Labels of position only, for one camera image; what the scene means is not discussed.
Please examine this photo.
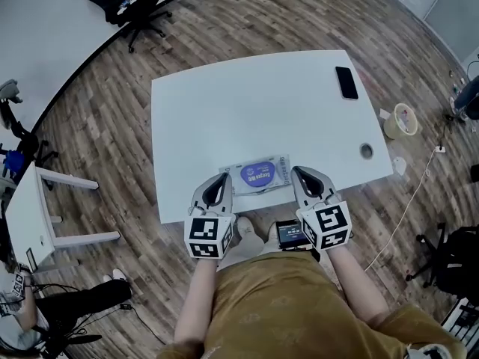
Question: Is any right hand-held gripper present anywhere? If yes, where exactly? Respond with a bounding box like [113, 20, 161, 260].
[290, 165, 354, 252]

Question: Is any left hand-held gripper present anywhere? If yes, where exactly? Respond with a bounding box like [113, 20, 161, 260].
[183, 172, 238, 260]

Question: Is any clear packet with blue label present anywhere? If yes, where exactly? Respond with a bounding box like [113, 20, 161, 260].
[218, 154, 293, 197]

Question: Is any person's right forearm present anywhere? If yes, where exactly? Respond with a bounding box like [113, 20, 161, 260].
[328, 247, 391, 331]

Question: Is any person's left forearm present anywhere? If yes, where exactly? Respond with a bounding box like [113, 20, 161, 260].
[173, 254, 220, 348]

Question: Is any black screen device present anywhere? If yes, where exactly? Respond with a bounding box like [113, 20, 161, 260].
[275, 218, 312, 253]

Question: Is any person's left foot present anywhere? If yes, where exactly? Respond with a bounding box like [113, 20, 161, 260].
[219, 216, 268, 273]

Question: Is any beige waste bin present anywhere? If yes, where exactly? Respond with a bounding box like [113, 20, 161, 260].
[382, 102, 420, 141]

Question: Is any black smartphone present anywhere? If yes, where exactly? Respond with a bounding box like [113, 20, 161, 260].
[334, 65, 360, 101]

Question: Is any mustard shirt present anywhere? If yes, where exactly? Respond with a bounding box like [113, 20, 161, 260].
[156, 251, 469, 359]

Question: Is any black swivel chair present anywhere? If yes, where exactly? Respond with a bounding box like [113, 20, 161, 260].
[405, 222, 479, 297]

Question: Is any small white desk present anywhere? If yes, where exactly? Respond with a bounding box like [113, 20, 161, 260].
[6, 162, 121, 273]

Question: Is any black mesh office chair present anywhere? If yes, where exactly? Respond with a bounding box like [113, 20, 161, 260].
[0, 79, 60, 165]

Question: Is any black headrest office chair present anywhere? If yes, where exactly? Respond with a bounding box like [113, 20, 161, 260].
[76, 0, 174, 54]

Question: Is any grey jacket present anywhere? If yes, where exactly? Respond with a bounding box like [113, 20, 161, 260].
[0, 79, 24, 105]

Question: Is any white extension cable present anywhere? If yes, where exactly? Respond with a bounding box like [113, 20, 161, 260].
[364, 144, 448, 273]

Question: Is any black floor cable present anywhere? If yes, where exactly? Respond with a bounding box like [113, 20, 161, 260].
[119, 302, 168, 348]

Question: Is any black wire rack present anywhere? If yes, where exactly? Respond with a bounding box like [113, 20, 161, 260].
[441, 295, 479, 352]

